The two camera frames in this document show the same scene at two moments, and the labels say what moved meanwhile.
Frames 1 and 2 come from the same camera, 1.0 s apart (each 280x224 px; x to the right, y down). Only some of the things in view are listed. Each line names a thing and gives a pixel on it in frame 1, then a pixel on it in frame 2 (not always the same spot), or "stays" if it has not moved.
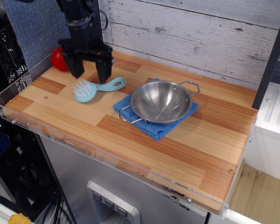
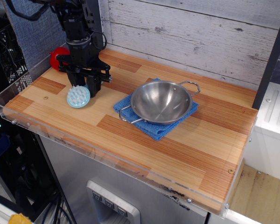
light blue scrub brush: x=85 y=91 → x=78 y=96
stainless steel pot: x=159 y=102 stays
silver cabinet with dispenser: x=98 y=192 stays
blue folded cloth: x=157 y=131 stays
